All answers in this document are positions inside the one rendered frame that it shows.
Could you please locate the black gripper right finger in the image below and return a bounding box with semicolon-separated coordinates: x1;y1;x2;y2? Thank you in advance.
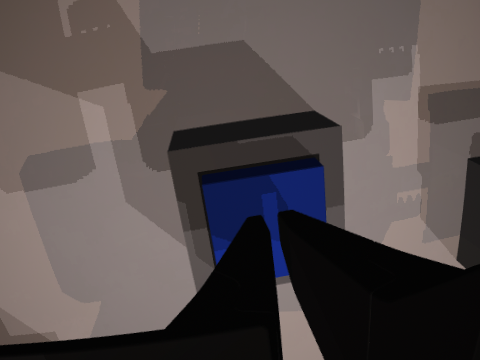
277;211;480;360

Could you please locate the green button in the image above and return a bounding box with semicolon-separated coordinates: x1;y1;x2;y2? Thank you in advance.
456;157;480;268

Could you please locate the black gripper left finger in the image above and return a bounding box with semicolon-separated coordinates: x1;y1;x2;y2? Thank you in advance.
0;216;283;360

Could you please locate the blue button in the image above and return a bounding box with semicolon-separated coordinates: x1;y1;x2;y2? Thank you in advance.
168;111;345;293

